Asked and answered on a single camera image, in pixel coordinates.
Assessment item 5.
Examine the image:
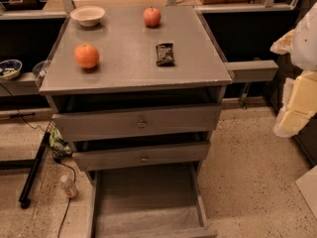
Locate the white board corner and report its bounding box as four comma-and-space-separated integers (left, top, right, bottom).
295, 166, 317, 219

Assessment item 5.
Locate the green snack bag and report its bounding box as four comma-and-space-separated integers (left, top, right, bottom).
49, 128, 72, 158

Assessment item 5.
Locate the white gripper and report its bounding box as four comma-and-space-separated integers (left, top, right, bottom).
269, 3, 317, 138

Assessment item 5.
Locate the clear plastic cup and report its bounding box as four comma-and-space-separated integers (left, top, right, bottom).
32, 60, 51, 77

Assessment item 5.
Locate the clear plastic bottle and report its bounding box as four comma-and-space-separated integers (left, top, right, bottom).
60, 176, 77, 198

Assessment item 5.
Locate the dark snack bar packet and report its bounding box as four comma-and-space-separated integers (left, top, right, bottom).
156, 43, 174, 66

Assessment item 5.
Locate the red apple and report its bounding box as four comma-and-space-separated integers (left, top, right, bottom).
143, 7, 161, 28

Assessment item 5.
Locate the grey side shelf beam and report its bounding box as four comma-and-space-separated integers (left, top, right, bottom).
225, 60, 278, 83

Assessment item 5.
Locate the black metal leg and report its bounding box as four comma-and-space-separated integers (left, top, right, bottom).
19, 132, 51, 209

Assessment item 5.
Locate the orange fruit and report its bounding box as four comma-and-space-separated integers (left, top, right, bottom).
74, 43, 99, 69

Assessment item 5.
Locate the grey open bottom drawer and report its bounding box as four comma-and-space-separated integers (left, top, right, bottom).
87, 163, 218, 238

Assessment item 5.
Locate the grey middle drawer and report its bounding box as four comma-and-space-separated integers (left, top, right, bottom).
73, 142, 210, 172

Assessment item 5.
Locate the black floor cable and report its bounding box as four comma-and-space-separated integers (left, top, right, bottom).
0, 82, 77, 238

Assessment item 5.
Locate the blue patterned bowl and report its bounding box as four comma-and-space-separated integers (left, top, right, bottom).
0, 59, 23, 80

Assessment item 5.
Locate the grey top drawer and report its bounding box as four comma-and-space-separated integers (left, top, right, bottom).
53, 104, 221, 142

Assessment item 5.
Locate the grey drawer cabinet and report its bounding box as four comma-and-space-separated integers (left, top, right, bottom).
38, 5, 233, 238

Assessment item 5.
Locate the beige bowl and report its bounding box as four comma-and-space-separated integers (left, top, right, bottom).
70, 6, 105, 27

